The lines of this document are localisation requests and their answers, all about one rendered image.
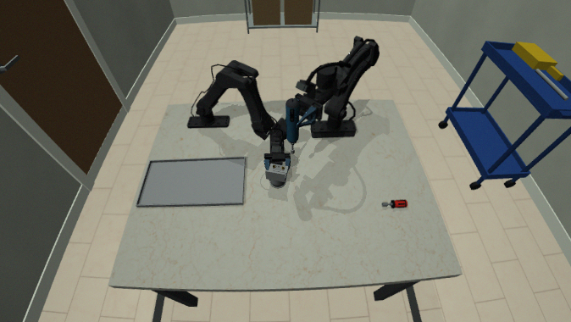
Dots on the grey metal bracket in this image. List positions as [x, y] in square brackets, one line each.
[276, 173]

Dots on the dark grey cylinder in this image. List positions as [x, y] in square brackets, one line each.
[277, 184]

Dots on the dark blue nut driver barrel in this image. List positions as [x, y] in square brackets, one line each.
[292, 107]

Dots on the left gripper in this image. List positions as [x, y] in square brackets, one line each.
[312, 106]

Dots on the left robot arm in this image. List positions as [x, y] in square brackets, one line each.
[337, 97]

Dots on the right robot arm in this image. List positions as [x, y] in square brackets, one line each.
[232, 78]

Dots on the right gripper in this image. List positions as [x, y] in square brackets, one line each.
[277, 158]

